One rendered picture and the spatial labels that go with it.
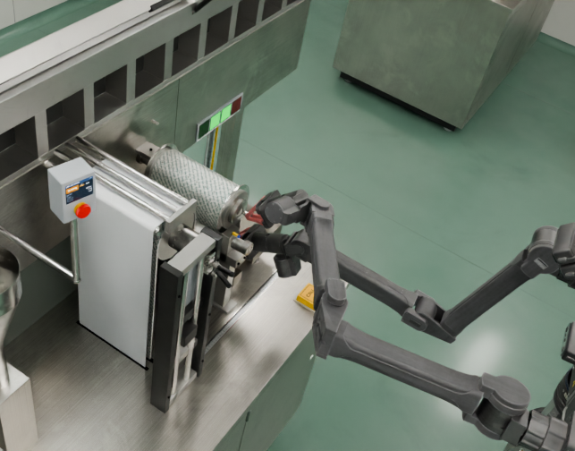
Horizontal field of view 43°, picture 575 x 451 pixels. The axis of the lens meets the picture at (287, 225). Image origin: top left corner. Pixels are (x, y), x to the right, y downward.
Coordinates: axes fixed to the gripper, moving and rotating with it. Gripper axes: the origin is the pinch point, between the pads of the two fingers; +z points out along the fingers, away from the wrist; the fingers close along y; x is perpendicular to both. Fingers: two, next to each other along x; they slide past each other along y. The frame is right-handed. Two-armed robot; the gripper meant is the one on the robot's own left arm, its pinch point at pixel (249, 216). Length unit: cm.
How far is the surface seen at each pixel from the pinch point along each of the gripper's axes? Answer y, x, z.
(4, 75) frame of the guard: -77, 56, -50
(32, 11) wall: 185, 112, 262
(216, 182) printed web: -2.5, 12.5, 2.1
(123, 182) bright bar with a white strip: -30.7, 27.7, -0.4
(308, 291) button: 15.0, -34.6, 9.2
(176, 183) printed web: -6.7, 17.1, 11.4
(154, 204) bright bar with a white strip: -31.2, 20.3, -6.1
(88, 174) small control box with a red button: -57, 37, -27
